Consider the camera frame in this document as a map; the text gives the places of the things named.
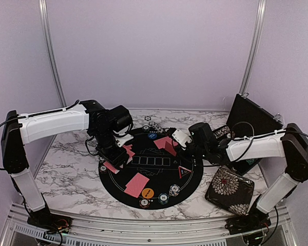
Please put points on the black poker chip case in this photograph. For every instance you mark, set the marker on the black poker chip case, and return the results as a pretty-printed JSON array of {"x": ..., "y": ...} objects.
[{"x": 246, "y": 118}]

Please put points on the blue small blind button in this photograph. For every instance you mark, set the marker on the blue small blind button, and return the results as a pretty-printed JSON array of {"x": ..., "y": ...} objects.
[{"x": 152, "y": 136}]

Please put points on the blue orange chip stack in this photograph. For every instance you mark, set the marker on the blue orange chip stack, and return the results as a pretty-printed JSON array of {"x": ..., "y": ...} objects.
[{"x": 174, "y": 190}]

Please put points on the floral fabric pouch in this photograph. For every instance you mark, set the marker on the floral fabric pouch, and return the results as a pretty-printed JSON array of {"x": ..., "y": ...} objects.
[{"x": 230, "y": 191}]

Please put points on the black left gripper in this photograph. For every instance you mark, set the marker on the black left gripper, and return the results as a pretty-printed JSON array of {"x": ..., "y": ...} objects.
[{"x": 116, "y": 159}]

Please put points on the red triangular marker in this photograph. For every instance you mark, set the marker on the red triangular marker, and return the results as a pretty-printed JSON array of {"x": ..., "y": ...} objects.
[{"x": 183, "y": 171}]

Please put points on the blue orange chips on marble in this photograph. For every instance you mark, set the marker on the blue orange chips on marble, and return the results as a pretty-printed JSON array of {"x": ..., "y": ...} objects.
[{"x": 155, "y": 127}]

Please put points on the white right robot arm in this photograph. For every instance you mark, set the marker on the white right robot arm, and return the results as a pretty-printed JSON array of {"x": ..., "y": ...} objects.
[{"x": 288, "y": 146}]

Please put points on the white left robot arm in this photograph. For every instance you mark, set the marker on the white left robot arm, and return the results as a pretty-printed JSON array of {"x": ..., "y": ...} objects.
[{"x": 22, "y": 129}]

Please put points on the red playing card deck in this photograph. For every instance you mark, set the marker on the red playing card deck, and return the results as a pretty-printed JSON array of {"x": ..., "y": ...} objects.
[{"x": 111, "y": 167}]

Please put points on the green fifty poker chip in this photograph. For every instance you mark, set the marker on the green fifty poker chip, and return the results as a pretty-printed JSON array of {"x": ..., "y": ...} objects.
[{"x": 145, "y": 128}]

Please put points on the round black poker mat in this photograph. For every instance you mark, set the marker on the round black poker mat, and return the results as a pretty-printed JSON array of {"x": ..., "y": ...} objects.
[{"x": 156, "y": 164}]

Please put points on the red poker chip stack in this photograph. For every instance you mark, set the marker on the red poker chip stack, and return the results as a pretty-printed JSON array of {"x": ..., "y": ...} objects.
[{"x": 103, "y": 169}]

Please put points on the red black hundred chip stack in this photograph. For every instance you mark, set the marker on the red black hundred chip stack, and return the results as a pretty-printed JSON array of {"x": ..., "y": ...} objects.
[{"x": 169, "y": 131}]

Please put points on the orange big blind button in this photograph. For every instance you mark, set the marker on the orange big blind button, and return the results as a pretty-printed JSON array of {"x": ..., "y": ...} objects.
[{"x": 147, "y": 193}]

